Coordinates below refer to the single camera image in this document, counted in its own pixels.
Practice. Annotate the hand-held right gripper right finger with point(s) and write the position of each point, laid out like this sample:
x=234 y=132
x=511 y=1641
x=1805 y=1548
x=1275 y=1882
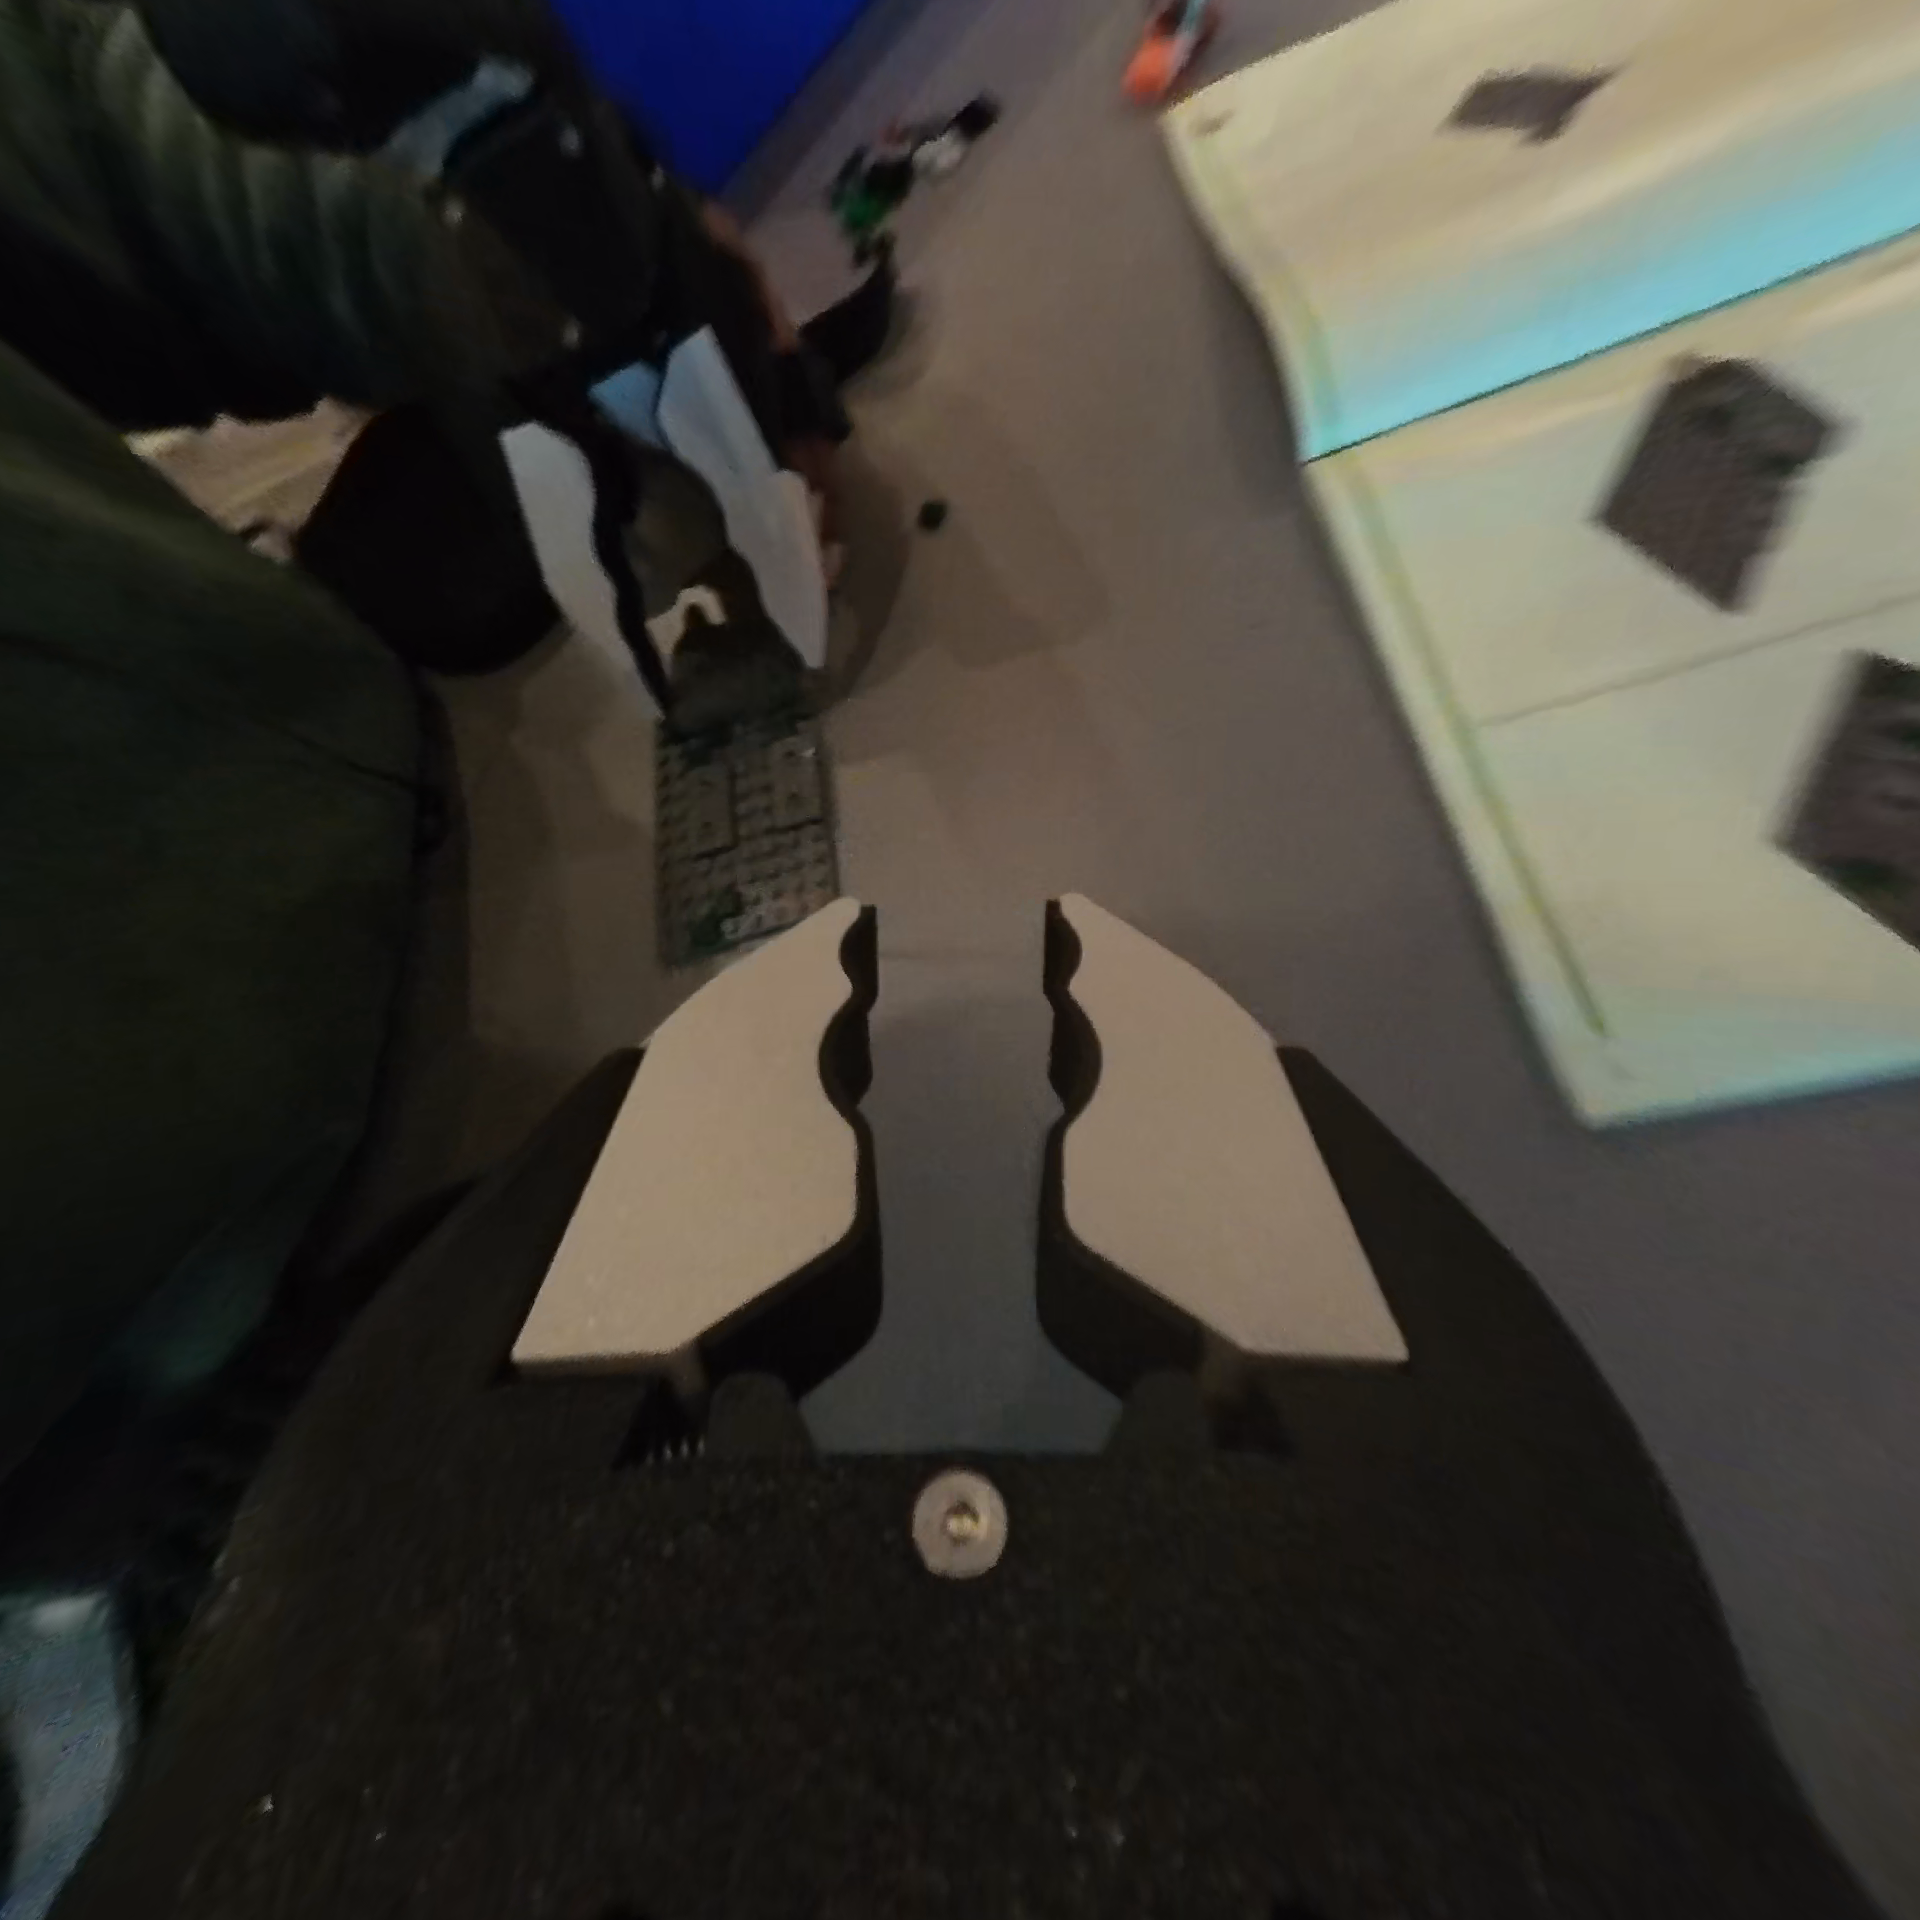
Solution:
x=1201 y=1186

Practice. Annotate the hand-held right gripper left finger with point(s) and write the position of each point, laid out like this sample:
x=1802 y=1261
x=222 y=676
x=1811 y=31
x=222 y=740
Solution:
x=721 y=1186

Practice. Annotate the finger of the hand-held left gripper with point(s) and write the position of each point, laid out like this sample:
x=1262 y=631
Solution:
x=748 y=493
x=566 y=554

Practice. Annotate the grey toy brick baseplate build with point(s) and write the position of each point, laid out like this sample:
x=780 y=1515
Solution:
x=748 y=841

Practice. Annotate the person's left forearm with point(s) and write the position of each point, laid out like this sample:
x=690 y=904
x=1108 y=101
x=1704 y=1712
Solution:
x=225 y=227

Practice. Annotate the grey desk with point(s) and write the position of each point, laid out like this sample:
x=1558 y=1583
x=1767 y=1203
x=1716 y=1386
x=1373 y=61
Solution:
x=1128 y=718

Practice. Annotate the person's left hand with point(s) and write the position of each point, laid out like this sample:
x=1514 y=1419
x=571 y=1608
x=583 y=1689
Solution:
x=760 y=289

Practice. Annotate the blue plastic bin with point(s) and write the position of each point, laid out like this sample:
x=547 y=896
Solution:
x=658 y=77

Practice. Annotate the pile of small toy bricks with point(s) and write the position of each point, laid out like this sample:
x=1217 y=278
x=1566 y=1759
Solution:
x=901 y=165

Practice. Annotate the person's dark green sweatshirt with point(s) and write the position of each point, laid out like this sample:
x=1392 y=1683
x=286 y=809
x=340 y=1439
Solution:
x=181 y=901

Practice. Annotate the orange toy brick vehicle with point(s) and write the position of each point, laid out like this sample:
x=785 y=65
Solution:
x=1171 y=54

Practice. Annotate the open instruction booklet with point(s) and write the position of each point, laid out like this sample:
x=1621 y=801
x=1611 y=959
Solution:
x=1504 y=526

